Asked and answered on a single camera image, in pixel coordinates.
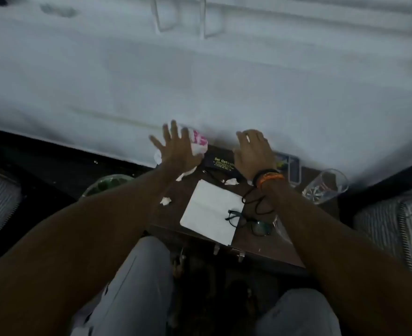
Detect person's right hand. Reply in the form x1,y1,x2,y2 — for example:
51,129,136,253
233,129,278,182

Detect person's left hand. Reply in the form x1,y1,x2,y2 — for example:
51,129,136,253
149,119,206,175

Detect pink-white wrapper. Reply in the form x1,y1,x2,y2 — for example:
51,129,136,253
153,126,208,182

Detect black glasses case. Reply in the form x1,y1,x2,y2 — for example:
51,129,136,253
203,147,245,182

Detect black cable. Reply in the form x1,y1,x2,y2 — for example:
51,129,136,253
202,168,273,216

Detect black eyeglasses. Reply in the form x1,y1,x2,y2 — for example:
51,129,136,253
225,209,273,238

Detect person's right forearm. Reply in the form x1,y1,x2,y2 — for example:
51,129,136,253
258,178,412,336

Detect person's left forearm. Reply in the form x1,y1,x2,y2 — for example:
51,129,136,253
0,164,178,336

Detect black wristband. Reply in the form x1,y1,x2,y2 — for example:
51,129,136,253
252,168,280,186

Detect grey plastic organizer box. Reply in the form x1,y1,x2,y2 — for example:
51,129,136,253
274,152,301,186

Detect white paper napkin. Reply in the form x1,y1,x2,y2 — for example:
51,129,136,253
179,179,246,246

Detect green lined waste bin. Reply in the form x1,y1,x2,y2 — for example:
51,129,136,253
81,174,135,199

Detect clear drinking glass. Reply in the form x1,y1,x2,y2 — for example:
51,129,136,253
302,168,350,205

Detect grey striped quilted mattress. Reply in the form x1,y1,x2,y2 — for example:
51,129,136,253
352,189,412,287

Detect orange thread bracelet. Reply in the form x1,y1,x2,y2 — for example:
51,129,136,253
256,173,285,189

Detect black bed frame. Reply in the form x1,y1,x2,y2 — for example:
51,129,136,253
338,158,412,221

